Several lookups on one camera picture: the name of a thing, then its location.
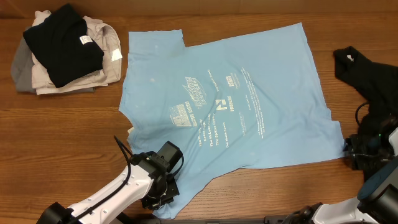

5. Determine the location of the light blue t-shirt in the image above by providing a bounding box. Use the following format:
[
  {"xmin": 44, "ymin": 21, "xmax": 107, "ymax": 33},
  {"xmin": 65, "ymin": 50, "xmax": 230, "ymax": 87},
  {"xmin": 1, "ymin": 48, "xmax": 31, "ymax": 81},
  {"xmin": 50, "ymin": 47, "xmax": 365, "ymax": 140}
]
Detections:
[{"xmin": 119, "ymin": 23, "xmax": 344, "ymax": 219}]

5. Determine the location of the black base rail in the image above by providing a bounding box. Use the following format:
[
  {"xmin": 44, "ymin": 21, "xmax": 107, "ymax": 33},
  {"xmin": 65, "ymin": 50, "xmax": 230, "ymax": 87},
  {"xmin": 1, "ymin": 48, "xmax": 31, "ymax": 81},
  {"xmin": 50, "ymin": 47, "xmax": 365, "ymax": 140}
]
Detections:
[{"xmin": 117, "ymin": 214, "xmax": 309, "ymax": 224}]

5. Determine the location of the folded black shirt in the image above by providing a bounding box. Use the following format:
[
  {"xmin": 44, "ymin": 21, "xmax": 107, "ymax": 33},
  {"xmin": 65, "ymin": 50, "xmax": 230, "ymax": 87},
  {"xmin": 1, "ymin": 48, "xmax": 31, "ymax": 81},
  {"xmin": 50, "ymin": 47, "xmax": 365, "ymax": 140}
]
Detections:
[{"xmin": 23, "ymin": 4, "xmax": 104, "ymax": 88}]

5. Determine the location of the black shirt on right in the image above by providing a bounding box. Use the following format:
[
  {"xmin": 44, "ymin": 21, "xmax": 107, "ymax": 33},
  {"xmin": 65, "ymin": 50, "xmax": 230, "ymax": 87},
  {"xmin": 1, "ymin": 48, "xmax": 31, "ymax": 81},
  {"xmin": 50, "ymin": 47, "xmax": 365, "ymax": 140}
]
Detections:
[{"xmin": 333, "ymin": 45, "xmax": 398, "ymax": 181}]

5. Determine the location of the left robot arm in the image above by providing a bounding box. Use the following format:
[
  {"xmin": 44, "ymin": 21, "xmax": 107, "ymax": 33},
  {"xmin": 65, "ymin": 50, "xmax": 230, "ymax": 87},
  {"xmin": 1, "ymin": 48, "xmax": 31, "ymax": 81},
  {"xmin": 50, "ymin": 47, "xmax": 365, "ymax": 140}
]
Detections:
[{"xmin": 37, "ymin": 140, "xmax": 184, "ymax": 224}]

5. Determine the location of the folded beige shirt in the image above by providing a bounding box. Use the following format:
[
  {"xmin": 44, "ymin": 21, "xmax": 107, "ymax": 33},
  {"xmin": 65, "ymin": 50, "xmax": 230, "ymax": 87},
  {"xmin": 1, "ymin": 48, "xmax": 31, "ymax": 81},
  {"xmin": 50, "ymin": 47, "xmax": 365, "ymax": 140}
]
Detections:
[{"xmin": 31, "ymin": 16, "xmax": 123, "ymax": 95}]

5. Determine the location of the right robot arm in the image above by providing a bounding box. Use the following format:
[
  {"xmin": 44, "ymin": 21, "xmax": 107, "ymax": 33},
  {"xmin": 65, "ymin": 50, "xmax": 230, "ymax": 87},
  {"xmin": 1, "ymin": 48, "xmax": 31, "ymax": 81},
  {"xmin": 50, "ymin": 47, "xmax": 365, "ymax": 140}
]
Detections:
[{"xmin": 283, "ymin": 158, "xmax": 397, "ymax": 224}]

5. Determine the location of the folded grey garment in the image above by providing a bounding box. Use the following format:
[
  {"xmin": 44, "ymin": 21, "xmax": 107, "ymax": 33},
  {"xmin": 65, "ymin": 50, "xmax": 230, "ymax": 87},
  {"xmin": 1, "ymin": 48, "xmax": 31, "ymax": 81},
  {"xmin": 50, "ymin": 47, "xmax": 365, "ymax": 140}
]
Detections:
[{"xmin": 11, "ymin": 38, "xmax": 103, "ymax": 94}]

